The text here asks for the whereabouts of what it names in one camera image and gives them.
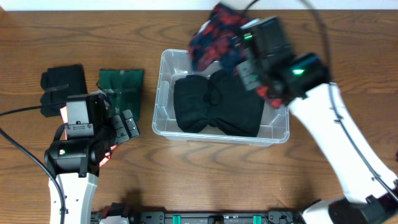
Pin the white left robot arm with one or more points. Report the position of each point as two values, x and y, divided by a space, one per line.
79 146

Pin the black garment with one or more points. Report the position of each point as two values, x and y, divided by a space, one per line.
219 101

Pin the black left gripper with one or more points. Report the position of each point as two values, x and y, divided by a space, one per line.
123 127

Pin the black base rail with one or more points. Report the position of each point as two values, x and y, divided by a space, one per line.
121 213

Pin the black folded cloth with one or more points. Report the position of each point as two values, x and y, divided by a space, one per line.
60 82

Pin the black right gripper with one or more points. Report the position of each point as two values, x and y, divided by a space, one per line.
252 67

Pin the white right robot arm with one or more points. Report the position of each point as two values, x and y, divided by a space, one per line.
369 186

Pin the dark green folded cloth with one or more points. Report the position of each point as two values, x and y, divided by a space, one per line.
124 90

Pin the pink printed t-shirt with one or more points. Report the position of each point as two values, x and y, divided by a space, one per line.
108 155

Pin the red plaid shirt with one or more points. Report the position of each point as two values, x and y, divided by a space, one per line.
219 40

